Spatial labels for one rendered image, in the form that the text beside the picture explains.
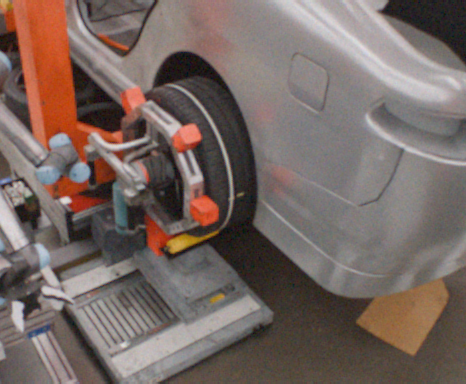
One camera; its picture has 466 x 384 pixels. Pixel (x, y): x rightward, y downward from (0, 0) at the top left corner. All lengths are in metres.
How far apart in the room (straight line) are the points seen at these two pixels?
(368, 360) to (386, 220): 1.24
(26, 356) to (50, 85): 1.16
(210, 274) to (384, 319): 0.90
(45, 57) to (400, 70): 1.43
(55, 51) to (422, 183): 1.51
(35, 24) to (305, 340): 1.89
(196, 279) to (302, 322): 0.58
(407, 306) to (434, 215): 1.44
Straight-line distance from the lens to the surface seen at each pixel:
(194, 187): 2.36
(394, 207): 1.96
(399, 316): 3.33
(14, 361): 2.78
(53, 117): 2.75
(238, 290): 3.04
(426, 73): 1.79
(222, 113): 2.43
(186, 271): 3.00
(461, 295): 3.57
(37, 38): 2.57
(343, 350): 3.12
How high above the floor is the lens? 2.40
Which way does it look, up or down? 40 degrees down
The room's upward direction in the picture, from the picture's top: straight up
